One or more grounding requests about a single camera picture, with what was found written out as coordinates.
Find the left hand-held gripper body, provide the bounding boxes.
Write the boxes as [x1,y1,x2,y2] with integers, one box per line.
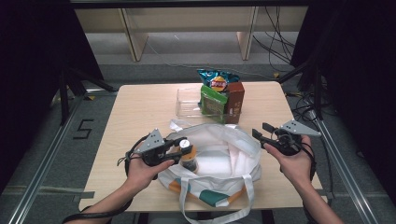
[125,128,183,168]

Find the black floor cables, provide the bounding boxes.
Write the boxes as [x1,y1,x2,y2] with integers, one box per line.
[252,6,318,123]

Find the beige wooden bench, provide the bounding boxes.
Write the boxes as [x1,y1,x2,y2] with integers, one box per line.
[75,6,309,63]

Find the green snack packet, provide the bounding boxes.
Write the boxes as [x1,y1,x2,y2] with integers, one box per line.
[199,84,229,123]

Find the blue chips bag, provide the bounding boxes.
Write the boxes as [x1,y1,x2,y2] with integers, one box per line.
[196,68,241,93]

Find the person's left hand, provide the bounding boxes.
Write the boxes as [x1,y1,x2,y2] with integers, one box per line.
[125,152,176,194]

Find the person's right hand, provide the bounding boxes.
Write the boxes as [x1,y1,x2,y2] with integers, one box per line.
[263,134,314,189]

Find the orange drink bottle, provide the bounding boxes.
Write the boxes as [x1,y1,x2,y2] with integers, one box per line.
[178,139,199,173]

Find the brown carton box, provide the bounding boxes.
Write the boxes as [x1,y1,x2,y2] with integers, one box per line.
[224,81,246,124]

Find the black curtain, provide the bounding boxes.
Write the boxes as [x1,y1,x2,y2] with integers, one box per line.
[290,0,396,204]
[0,0,105,194]

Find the white tote bag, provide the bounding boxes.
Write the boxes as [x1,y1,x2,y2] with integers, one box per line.
[157,119,263,224]

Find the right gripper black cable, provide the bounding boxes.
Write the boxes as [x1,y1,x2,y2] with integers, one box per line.
[299,141,318,224]

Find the clear plastic tray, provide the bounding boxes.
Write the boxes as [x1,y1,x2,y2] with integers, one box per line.
[176,87,242,124]

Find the black metal stand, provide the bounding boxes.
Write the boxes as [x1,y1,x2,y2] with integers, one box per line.
[276,59,325,121]
[58,66,119,125]

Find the aluminium floor rail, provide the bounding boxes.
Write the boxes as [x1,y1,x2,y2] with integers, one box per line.
[7,96,86,224]
[313,118,381,224]

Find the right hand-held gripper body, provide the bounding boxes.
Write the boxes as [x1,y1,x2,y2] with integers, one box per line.
[273,119,322,157]

